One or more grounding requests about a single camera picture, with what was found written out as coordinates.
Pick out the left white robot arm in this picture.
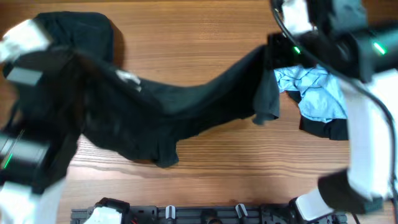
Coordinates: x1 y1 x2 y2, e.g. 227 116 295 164
1 19 85 223

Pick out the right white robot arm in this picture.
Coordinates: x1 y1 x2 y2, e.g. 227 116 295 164
271 1 397 221

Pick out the black garment under blue shirt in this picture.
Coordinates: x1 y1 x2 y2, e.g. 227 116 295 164
285 90 349 141

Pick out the black folded garment left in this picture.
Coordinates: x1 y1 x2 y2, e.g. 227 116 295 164
2 11 115 78

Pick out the dark green t-shirt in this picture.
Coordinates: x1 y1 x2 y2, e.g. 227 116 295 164
18 43 280 169

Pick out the light blue t-shirt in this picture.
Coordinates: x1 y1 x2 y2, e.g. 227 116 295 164
274 65 347 123

